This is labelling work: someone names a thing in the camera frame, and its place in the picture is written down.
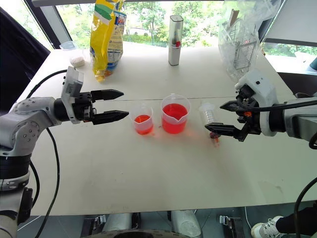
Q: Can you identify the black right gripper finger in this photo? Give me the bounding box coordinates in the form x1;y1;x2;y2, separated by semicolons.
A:
219;100;240;112
204;122;251;143

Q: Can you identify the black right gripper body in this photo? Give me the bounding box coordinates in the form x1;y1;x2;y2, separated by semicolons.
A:
235;84;261;135

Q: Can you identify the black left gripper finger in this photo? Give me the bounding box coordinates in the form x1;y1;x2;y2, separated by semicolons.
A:
92;110;130;125
91;89;124;102

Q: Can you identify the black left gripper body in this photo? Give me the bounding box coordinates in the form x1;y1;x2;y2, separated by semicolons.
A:
71;92;98;124

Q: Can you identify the empty clear measuring cup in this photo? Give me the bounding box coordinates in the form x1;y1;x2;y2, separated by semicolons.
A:
198;101;221;149

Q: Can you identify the small beaker red liquid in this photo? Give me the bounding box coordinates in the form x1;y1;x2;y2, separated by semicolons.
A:
131;104;155;136

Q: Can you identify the clear cup with white contents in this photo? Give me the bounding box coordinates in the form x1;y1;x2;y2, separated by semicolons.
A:
59;41;86;68

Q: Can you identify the large beaker red liquid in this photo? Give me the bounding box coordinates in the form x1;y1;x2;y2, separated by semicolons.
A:
160;92;192;135

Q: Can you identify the dark brown chair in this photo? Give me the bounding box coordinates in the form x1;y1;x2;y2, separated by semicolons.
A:
275;71;317;100

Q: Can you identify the yellow snack bag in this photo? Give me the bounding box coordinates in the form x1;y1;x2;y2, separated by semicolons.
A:
89;0;128;84

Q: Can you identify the clear plastic bag with rack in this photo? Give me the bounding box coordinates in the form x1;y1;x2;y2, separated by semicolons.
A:
217;0;282;84

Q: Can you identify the dark fabric chair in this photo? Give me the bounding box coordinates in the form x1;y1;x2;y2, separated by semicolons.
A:
0;6;52;118

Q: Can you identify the tall silver tin container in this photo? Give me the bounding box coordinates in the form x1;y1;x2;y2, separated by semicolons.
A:
168;14;184;66

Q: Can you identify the silver rounded robot leg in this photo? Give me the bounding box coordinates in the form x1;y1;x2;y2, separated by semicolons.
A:
102;212;133;234
170;210;203;238

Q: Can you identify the white sneaker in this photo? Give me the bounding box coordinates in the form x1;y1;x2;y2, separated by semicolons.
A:
251;215;284;238

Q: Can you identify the black trouser leg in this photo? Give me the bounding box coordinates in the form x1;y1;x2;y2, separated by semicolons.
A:
275;206;317;235

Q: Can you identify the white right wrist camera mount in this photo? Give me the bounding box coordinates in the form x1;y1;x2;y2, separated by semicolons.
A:
234;69;277;137

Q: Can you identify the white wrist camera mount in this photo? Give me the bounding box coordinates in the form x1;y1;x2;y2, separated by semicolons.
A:
234;69;277;137
60;66;85;124

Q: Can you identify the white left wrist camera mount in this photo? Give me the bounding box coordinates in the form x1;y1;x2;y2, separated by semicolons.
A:
60;66;85;124

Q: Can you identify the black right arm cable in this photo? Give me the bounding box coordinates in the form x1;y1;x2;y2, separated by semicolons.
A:
244;99;317;235

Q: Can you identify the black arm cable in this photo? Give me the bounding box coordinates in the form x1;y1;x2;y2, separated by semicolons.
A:
25;69;68;238
244;99;317;235

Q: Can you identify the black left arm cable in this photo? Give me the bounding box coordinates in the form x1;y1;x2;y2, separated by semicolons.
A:
25;69;68;238

